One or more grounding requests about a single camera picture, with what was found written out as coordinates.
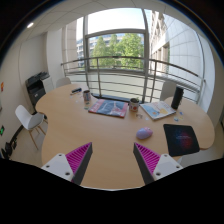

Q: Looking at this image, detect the black office printer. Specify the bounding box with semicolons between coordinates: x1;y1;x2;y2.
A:
25;72;50;106

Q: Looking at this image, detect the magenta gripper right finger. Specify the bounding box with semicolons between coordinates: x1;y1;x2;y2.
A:
133;143;182;184

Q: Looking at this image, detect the metal balcony railing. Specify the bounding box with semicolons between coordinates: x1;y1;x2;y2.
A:
61;56;205;102

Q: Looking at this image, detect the black cylindrical speaker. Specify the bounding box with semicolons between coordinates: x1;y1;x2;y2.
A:
171;87;184;109

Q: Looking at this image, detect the white chair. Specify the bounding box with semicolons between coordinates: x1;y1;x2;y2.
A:
56;77;71;88
160;81;176;101
15;105;46;147

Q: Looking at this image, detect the white chair far right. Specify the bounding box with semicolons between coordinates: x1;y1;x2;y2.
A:
160;81;176;101

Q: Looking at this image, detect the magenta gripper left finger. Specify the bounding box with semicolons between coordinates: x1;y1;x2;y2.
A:
42;143;93;185

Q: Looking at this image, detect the black mouse pad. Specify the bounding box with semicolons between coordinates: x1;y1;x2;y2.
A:
163;124;200;157

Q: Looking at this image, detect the lilac computer mouse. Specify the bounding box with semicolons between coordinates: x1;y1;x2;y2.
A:
136;127;153;139

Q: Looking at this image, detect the light blue open book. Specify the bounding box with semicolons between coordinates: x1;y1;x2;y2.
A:
141;101;176;120

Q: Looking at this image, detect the white chair far left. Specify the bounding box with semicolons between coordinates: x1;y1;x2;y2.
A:
56;77;71;88

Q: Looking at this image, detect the red and blue magazine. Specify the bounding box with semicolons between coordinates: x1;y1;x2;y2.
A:
89;99;128;118

